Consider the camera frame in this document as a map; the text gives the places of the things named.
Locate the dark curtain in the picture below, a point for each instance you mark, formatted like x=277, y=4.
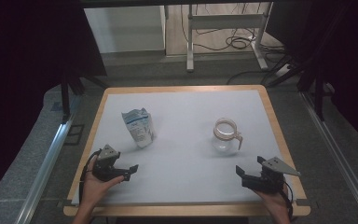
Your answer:
x=21, y=62
x=351, y=62

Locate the white panel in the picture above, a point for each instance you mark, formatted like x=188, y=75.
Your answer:
x=124, y=29

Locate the white metal desk frame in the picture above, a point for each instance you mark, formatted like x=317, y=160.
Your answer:
x=227, y=21

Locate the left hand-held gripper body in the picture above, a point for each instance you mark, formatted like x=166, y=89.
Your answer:
x=105, y=169

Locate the glass jar with hinged lid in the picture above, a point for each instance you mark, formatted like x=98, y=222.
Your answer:
x=225, y=141

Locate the person's right hand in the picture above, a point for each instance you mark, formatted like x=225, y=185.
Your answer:
x=276, y=202

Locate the white and blue bag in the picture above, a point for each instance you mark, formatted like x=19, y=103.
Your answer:
x=140, y=127

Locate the aluminium floor rail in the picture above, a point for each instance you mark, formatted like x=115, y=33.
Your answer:
x=338, y=155
x=48, y=165

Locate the person's left hand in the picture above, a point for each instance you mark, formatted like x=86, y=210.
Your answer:
x=94, y=189

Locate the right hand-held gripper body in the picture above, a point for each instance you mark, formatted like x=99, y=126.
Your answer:
x=267, y=182

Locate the black metal stand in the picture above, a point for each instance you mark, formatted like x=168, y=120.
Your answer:
x=318, y=96
x=65, y=99

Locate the wooden table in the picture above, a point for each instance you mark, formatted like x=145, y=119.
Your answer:
x=183, y=88

